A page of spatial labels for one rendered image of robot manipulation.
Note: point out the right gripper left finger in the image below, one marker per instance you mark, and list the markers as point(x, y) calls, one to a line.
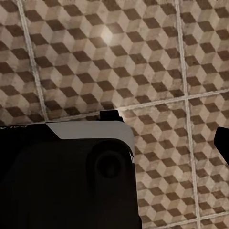
point(11, 143)

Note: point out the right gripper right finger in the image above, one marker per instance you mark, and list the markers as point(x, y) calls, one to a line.
point(221, 141)

